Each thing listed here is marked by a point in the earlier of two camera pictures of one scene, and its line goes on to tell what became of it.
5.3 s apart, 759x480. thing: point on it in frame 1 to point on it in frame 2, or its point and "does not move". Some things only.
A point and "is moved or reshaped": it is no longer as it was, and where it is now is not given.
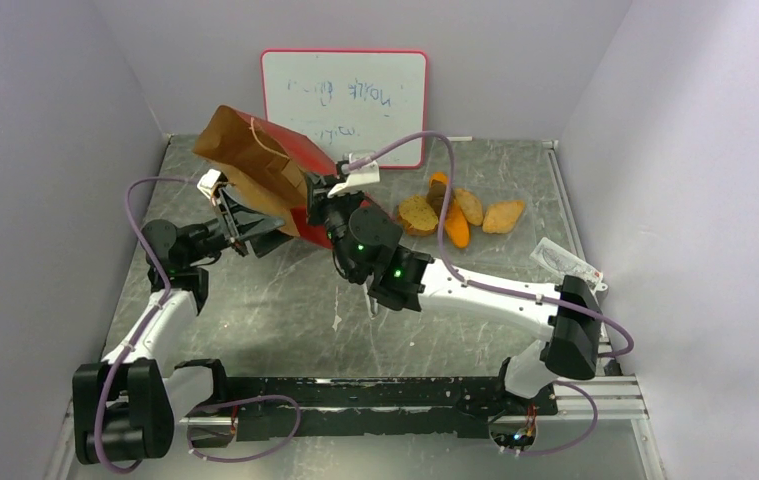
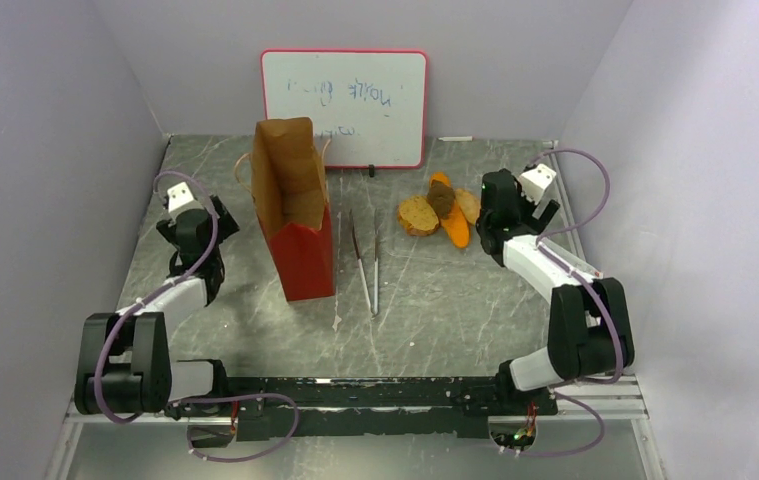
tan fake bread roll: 470,206 does not move
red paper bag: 266,160 is moved or reshaped
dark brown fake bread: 435,195 does not move
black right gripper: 317,190 to 535,224
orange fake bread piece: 418,216 does not move
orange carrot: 455,222 does not move
